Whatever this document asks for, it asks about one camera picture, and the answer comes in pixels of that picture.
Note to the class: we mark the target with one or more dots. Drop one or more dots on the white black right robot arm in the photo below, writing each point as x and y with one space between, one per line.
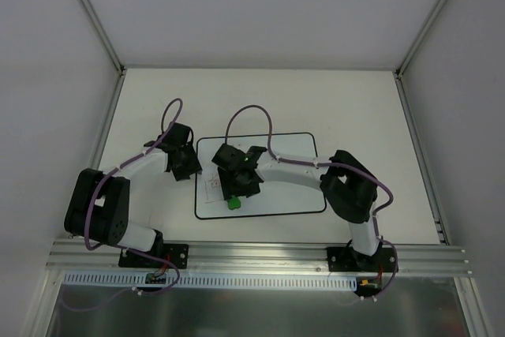
346 185

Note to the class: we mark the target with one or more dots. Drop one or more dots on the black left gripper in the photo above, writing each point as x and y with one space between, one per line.
186 169

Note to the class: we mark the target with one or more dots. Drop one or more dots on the aluminium corner post right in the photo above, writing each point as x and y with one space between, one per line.
427 25

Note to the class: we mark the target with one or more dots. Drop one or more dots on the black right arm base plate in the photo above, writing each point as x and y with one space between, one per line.
339 260

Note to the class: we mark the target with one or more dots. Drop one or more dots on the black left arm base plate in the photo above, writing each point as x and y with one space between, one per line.
177 254

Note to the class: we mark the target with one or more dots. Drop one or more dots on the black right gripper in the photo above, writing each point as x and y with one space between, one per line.
240 189

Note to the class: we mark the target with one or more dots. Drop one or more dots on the green whiteboard eraser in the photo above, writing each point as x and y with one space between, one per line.
233 203

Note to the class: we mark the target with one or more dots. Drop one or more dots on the white slotted cable duct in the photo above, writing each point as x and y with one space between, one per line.
202 280

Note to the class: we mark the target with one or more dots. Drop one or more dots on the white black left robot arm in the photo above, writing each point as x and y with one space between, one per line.
99 206

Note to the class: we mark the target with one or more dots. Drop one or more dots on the aluminium corner post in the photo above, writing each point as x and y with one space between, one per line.
427 25
101 33

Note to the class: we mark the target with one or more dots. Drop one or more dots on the aluminium corner post left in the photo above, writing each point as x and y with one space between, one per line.
101 33

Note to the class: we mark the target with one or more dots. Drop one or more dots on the white whiteboard black frame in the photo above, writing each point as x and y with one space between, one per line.
288 190

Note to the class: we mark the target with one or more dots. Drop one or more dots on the aluminium mounting rail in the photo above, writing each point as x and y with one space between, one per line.
266 258

